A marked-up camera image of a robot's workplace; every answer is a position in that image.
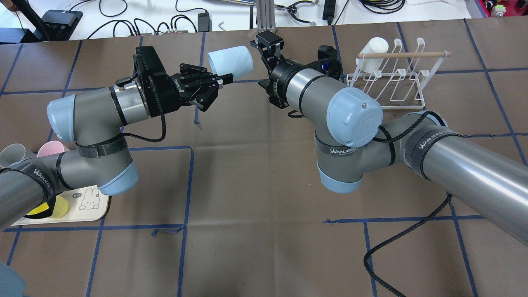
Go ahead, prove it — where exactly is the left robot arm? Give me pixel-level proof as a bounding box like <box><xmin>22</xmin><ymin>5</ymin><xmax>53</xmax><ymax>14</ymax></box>
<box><xmin>0</xmin><ymin>46</ymin><xmax>243</xmax><ymax>230</ymax></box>

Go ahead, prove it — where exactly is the black power strip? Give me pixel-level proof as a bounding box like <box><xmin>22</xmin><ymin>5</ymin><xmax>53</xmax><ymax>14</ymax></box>
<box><xmin>322</xmin><ymin>0</ymin><xmax>336</xmax><ymax>25</ymax></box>

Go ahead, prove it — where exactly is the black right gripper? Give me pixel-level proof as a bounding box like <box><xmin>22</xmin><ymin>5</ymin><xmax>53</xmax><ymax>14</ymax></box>
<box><xmin>250</xmin><ymin>30</ymin><xmax>304</xmax><ymax>109</ymax></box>

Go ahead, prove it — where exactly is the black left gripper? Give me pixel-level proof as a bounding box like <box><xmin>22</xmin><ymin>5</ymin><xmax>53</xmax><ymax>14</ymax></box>
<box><xmin>133</xmin><ymin>46</ymin><xmax>233</xmax><ymax>117</ymax></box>

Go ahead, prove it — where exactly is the wooden rack dowel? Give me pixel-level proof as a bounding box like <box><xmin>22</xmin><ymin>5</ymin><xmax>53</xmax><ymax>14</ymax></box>
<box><xmin>357</xmin><ymin>51</ymin><xmax>452</xmax><ymax>59</ymax></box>

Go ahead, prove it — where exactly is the aluminium frame post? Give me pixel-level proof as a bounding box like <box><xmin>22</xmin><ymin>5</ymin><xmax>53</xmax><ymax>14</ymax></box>
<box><xmin>256</xmin><ymin>0</ymin><xmax>276</xmax><ymax>33</ymax></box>

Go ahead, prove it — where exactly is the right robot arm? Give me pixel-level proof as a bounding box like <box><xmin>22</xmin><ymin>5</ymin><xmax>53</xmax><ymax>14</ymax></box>
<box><xmin>251</xmin><ymin>31</ymin><xmax>528</xmax><ymax>244</ymax></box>

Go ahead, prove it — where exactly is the black power adapter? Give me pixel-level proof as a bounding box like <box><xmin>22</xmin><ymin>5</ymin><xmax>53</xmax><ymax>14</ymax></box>
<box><xmin>197</xmin><ymin>12</ymin><xmax>212</xmax><ymax>32</ymax></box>

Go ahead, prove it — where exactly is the light blue plastic cup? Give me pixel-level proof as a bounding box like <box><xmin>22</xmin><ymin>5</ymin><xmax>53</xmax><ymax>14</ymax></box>
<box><xmin>207</xmin><ymin>45</ymin><xmax>253</xmax><ymax>80</ymax></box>

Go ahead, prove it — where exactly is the yellow plastic cup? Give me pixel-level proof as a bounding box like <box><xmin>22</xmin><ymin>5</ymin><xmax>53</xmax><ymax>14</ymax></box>
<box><xmin>24</xmin><ymin>195</ymin><xmax>69</xmax><ymax>219</ymax></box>

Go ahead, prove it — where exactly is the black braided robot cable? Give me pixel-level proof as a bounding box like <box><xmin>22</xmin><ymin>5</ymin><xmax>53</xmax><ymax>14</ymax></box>
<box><xmin>363</xmin><ymin>192</ymin><xmax>454</xmax><ymax>297</ymax></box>

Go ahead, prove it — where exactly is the cream bunny tray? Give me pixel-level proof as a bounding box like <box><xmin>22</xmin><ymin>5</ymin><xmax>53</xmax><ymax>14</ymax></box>
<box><xmin>12</xmin><ymin>186</ymin><xmax>110</xmax><ymax>227</ymax></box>

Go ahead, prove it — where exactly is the white wire cup rack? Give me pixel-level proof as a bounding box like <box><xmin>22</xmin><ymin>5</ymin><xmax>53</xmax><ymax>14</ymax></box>
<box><xmin>345</xmin><ymin>36</ymin><xmax>449</xmax><ymax>110</ymax></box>

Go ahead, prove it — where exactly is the pink plastic cup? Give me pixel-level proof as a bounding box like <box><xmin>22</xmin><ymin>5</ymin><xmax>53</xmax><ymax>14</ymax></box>
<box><xmin>37</xmin><ymin>140</ymin><xmax>70</xmax><ymax>158</ymax></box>

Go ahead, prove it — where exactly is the grey plastic cup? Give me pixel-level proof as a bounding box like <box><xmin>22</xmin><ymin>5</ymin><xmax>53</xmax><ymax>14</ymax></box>
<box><xmin>0</xmin><ymin>143</ymin><xmax>37</xmax><ymax>168</ymax></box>

